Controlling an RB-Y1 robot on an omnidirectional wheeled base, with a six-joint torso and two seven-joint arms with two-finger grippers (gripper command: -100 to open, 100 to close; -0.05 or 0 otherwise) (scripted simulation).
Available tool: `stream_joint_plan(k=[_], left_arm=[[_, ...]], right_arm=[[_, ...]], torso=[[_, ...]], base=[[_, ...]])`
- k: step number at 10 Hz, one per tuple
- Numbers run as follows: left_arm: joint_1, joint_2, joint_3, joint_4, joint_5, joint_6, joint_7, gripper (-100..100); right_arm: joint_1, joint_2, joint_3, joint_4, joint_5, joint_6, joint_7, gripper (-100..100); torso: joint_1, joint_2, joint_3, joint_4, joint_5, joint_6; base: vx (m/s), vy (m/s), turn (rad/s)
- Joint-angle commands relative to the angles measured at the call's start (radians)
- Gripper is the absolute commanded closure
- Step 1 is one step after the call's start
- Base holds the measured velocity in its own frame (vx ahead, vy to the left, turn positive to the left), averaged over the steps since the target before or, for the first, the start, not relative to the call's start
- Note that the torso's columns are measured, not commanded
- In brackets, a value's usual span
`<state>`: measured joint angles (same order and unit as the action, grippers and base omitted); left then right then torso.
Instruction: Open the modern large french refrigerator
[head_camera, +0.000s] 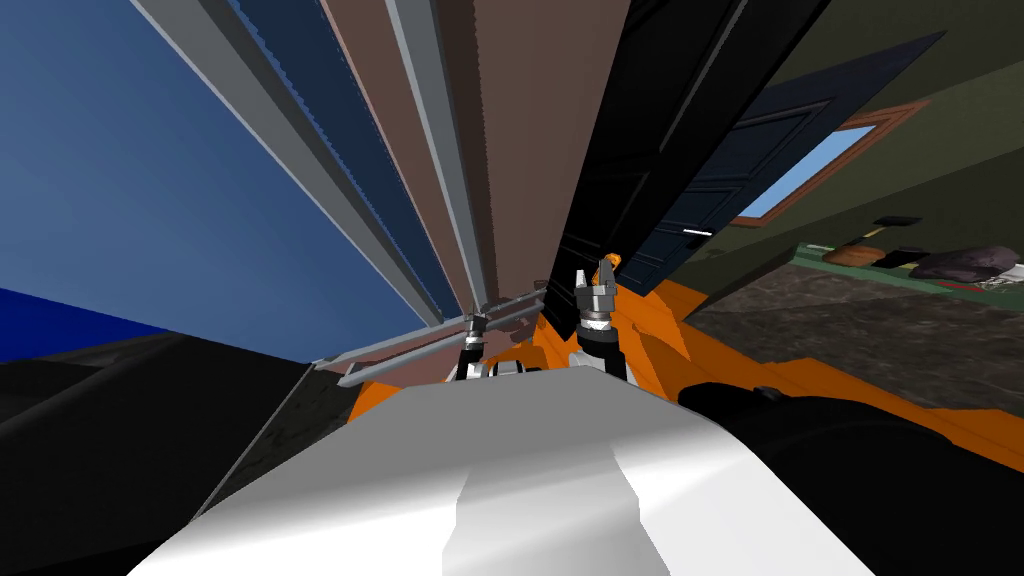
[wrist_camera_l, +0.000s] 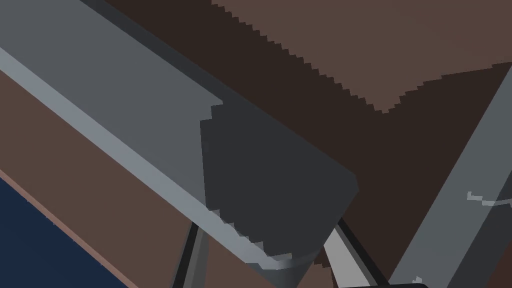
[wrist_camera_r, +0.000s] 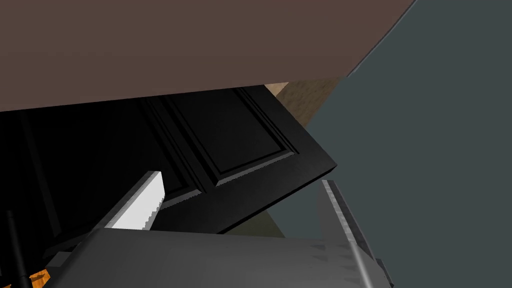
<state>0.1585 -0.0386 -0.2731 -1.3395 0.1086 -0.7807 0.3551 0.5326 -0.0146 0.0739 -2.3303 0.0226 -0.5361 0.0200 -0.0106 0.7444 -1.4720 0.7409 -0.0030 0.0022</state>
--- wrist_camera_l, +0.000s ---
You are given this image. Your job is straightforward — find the grey flat bar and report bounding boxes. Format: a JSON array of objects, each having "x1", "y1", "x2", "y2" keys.
[{"x1": 387, "y1": 63, "x2": 512, "y2": 288}]

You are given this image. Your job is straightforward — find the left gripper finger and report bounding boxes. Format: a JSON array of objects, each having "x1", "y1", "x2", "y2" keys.
[{"x1": 321, "y1": 217, "x2": 390, "y2": 288}]

